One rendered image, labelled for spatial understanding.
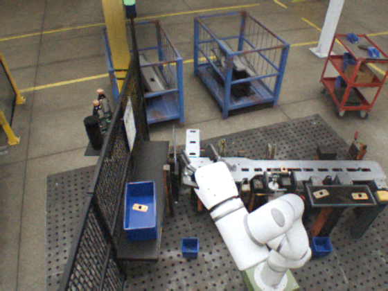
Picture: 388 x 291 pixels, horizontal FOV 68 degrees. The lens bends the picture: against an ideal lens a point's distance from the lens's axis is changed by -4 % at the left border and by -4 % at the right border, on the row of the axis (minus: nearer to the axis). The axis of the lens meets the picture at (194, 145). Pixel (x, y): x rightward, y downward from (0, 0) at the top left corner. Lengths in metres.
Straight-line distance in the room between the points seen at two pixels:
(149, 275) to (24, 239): 1.61
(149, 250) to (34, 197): 2.07
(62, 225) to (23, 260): 0.93
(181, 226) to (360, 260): 1.19
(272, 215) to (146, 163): 1.45
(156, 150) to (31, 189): 1.86
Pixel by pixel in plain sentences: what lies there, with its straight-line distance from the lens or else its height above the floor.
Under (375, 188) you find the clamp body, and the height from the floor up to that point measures 1.03.
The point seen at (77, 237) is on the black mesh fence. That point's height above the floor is 1.55.
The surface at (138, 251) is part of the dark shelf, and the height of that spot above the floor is 1.03.
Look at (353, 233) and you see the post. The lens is 2.30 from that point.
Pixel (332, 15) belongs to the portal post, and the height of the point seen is 0.72.
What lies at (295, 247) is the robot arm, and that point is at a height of 1.57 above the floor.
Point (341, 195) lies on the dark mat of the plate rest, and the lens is 1.89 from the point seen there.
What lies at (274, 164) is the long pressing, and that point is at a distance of 2.13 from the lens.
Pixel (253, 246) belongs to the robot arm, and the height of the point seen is 1.89.
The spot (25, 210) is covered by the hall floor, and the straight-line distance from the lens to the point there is 3.47.
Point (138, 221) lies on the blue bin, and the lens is 1.78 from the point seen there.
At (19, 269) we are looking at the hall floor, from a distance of 3.13.
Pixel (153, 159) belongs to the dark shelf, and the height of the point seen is 1.03.
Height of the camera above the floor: 2.52
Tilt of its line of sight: 44 degrees down
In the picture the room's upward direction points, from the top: straight up
